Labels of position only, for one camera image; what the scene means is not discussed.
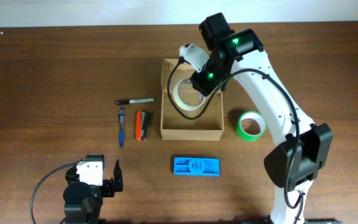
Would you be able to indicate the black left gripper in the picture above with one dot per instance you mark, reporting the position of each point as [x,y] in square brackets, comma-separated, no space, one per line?
[109,185]

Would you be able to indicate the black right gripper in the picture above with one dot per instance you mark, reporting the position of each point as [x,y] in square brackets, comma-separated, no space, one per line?
[204,84]

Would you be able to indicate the white tape roll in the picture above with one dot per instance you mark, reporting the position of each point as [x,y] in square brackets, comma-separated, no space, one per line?
[186,97]

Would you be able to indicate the blue ballpoint pen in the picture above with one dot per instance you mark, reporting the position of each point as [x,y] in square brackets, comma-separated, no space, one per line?
[121,127]

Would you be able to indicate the blue plastic block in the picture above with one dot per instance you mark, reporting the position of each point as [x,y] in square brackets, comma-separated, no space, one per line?
[196,166]

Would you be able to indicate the green tape roll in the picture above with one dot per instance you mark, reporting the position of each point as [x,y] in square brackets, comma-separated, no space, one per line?
[255,116]

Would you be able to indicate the orange black stapler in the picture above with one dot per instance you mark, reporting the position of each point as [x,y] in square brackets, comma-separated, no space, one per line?
[141,125]

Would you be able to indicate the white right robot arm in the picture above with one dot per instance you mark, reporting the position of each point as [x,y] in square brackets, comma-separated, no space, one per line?
[301,146]

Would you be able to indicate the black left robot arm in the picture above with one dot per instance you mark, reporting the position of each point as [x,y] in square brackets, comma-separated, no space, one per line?
[87,189]

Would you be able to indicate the brown cardboard box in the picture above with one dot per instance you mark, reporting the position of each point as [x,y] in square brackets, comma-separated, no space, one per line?
[173,126]

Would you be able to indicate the black sharpie marker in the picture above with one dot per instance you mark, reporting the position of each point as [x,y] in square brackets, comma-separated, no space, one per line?
[134,101]

